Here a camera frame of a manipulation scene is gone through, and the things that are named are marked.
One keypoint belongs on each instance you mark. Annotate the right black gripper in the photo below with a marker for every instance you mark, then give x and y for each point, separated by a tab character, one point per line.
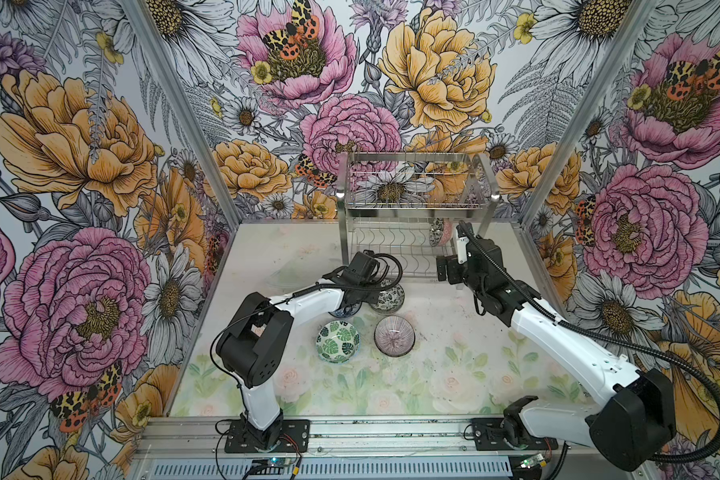
452	264

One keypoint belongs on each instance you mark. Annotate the black white floral bowl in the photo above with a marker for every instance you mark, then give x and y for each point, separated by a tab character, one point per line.
440	233
390	300

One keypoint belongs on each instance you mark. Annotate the green leaf pattern bowl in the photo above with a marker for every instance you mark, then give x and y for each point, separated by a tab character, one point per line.
337	342

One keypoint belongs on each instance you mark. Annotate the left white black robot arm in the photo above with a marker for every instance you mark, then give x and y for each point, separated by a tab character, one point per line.
250	348

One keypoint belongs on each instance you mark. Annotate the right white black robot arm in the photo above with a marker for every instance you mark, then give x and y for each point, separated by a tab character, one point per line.
632	415

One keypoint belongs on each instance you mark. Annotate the two-tier steel dish rack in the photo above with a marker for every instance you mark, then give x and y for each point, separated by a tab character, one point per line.
387	199

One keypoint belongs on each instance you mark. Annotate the blue rose pattern bowl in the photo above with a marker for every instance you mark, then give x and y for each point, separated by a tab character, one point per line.
347	311

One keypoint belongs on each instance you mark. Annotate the pink ribbed glass bowl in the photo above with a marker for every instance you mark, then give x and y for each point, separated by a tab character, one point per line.
394	336

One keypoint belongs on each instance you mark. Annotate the green circuit board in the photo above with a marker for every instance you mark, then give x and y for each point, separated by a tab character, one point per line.
270	463

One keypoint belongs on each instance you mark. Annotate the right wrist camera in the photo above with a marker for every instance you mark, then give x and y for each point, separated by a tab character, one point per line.
461	249

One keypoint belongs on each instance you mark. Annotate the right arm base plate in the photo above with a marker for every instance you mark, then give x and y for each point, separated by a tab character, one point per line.
486	433

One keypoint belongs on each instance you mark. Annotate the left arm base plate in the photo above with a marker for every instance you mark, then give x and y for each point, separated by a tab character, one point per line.
283	436

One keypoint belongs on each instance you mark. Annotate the white slotted cable duct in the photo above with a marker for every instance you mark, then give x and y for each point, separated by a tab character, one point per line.
476	467

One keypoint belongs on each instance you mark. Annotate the aluminium mounting rail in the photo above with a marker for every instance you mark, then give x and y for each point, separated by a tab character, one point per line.
336	436

